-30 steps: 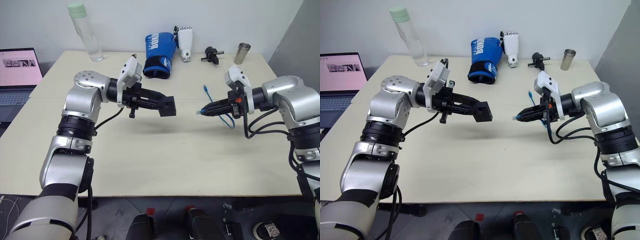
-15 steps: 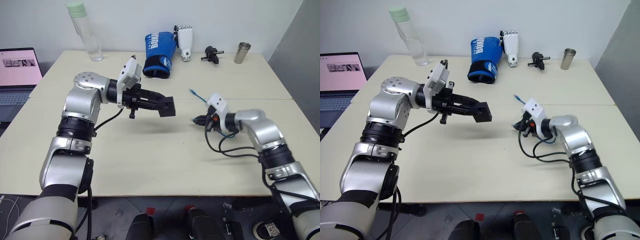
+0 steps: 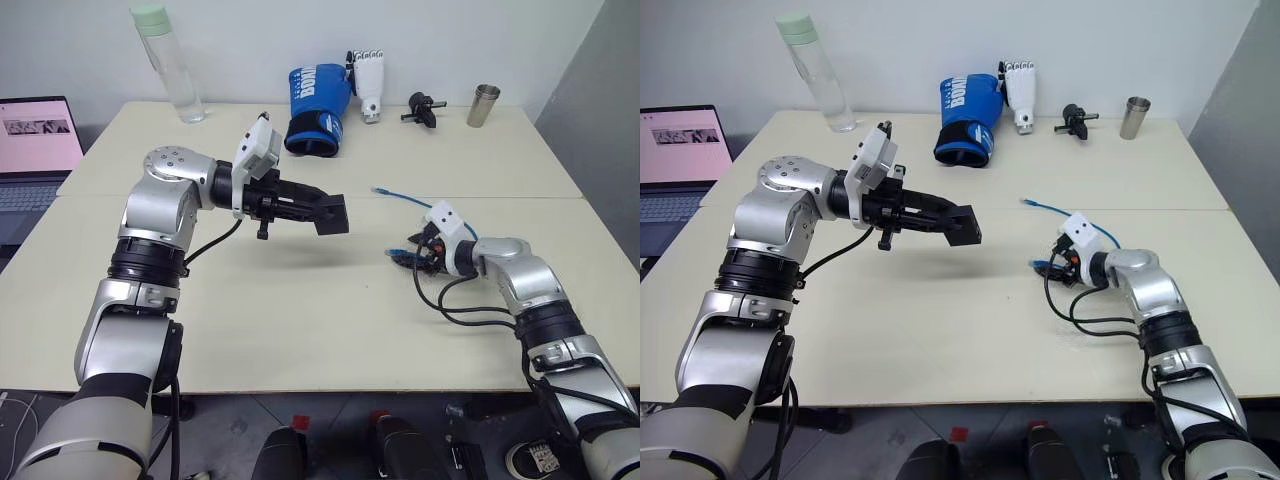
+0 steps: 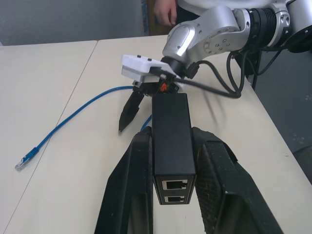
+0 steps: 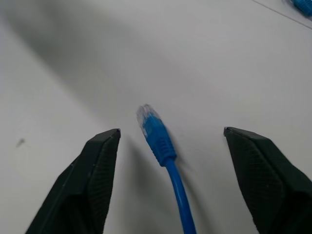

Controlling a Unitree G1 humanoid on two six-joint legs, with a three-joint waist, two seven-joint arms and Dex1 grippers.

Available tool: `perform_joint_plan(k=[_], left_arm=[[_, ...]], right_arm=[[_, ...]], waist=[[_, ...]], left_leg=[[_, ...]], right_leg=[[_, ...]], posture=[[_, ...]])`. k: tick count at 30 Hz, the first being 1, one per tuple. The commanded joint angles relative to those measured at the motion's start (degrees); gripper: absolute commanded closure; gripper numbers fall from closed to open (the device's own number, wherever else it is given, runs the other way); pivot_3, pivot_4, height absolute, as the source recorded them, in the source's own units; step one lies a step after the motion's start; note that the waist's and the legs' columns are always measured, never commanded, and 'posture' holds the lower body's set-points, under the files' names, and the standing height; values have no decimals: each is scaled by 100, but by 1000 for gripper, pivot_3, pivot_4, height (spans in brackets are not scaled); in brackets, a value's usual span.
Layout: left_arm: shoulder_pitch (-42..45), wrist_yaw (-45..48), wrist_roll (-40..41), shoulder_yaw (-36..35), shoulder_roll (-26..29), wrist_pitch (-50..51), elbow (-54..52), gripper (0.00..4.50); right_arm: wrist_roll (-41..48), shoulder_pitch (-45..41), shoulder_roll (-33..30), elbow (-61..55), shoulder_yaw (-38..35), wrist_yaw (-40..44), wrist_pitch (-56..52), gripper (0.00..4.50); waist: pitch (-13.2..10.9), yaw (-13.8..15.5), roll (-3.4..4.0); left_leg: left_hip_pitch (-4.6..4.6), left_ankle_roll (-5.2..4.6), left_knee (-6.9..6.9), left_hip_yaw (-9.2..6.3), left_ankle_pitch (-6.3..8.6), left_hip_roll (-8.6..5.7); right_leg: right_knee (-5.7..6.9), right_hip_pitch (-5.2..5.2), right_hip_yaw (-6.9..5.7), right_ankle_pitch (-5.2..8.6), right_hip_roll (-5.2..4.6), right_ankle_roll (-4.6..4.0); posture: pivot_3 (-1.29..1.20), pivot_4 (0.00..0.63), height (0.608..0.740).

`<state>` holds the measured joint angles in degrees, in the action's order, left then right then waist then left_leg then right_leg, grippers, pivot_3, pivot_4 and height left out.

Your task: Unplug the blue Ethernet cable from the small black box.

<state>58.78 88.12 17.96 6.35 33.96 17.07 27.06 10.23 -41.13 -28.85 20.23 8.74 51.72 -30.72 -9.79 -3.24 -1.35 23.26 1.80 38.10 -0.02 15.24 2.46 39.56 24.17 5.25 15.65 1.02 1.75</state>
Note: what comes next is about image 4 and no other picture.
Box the pointed black left gripper finger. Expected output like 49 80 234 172
118 91 145 134

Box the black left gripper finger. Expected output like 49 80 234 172
191 126 285 234
94 126 154 234

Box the small black box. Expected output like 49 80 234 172
151 92 197 206

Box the person's bare hand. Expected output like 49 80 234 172
154 0 178 27

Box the silver and black robot torso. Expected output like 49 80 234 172
284 0 312 54

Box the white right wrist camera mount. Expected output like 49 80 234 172
120 54 176 84

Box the blue Ethernet cable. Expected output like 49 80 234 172
15 85 153 172

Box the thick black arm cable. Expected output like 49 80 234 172
149 46 247 99

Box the blue strip on wall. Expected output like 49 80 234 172
140 0 150 35

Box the thin black cable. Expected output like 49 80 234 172
250 45 289 89

